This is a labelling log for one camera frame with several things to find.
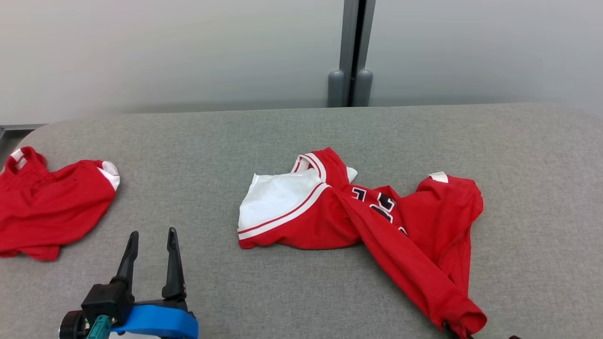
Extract teal left camera connector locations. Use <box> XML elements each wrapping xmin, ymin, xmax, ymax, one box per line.
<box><xmin>90</xmin><ymin>315</ymin><xmax>112</xmax><ymax>339</ymax></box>

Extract grey partition post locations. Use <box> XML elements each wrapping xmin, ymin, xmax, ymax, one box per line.
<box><xmin>339</xmin><ymin>0</ymin><xmax>376</xmax><ymax>108</ymax></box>

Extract grey rounded post foot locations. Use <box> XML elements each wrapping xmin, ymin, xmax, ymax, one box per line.
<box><xmin>328</xmin><ymin>70</ymin><xmax>346</xmax><ymax>108</ymax></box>
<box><xmin>354</xmin><ymin>69</ymin><xmax>374</xmax><ymax>107</ymax></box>

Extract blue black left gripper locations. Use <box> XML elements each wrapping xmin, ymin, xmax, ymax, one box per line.
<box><xmin>111</xmin><ymin>227</ymin><xmax>199</xmax><ymax>339</ymax></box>

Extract grey wall base strip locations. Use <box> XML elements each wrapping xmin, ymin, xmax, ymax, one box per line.
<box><xmin>0</xmin><ymin>123</ymin><xmax>48</xmax><ymax>132</ymax></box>

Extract red white basketball shorts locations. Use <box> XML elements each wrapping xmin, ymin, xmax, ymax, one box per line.
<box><xmin>0</xmin><ymin>146</ymin><xmax>121</xmax><ymax>262</ymax></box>

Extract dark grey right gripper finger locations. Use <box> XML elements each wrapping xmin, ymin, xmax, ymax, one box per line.
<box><xmin>444</xmin><ymin>323</ymin><xmax>473</xmax><ymax>339</ymax></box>

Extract red white basketball jersey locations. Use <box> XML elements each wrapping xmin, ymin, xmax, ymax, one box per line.
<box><xmin>237</xmin><ymin>147</ymin><xmax>488</xmax><ymax>339</ymax></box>

